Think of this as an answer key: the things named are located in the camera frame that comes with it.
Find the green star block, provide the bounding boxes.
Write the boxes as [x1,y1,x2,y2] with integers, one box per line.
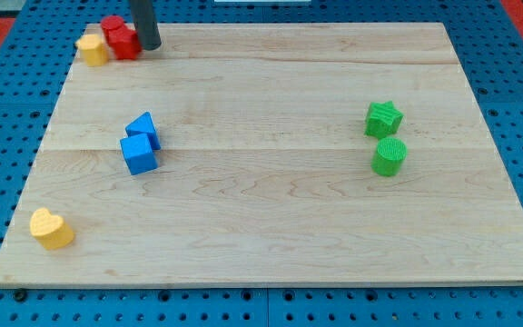
[364,101,404,139]

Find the red star block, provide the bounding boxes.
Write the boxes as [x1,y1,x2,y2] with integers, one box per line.
[108,25,142,60]

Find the light wooden board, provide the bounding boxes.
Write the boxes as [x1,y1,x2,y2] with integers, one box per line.
[0,23,523,289]

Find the blue cube block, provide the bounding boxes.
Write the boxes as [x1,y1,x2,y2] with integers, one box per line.
[120,134,158,175]

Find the blue triangle block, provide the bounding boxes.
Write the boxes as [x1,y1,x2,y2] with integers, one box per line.
[124,112,161,150]

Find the green cylinder block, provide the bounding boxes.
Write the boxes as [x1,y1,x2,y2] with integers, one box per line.
[371,137,408,176]

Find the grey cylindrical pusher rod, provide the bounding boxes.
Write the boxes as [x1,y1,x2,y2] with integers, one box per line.
[129,0,162,51]

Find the yellow hexagon block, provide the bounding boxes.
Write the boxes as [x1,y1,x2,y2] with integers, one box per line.
[75,34,108,66]

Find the red cylinder block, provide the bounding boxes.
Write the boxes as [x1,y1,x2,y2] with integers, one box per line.
[100,15,125,40]

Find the yellow heart block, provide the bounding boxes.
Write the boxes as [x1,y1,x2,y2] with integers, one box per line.
[29,207,75,251]

